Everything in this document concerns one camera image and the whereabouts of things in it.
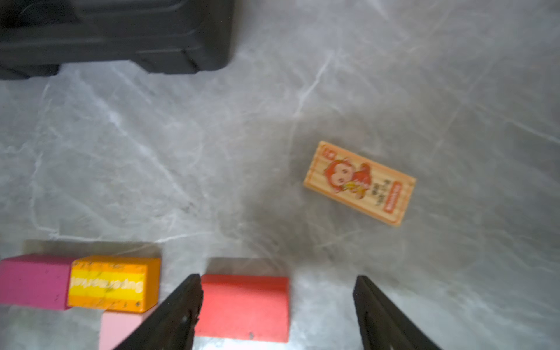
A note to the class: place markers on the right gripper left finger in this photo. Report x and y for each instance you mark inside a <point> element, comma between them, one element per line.
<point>172,324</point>

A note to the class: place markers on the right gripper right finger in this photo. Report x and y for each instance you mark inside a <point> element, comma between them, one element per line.
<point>382,324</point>

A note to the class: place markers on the light pink block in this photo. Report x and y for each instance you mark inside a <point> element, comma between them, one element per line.
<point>117,326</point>

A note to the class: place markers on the orange block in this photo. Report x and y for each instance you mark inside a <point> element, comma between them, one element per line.
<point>120,284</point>

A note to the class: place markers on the red block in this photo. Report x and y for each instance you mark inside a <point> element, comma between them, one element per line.
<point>245,308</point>

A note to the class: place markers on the magenta block top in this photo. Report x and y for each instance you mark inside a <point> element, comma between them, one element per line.
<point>36,281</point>

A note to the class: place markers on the monkey picture wood block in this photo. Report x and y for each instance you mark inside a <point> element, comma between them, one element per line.
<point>364,185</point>

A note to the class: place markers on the black plastic tool case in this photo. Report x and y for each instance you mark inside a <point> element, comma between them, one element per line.
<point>166,37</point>

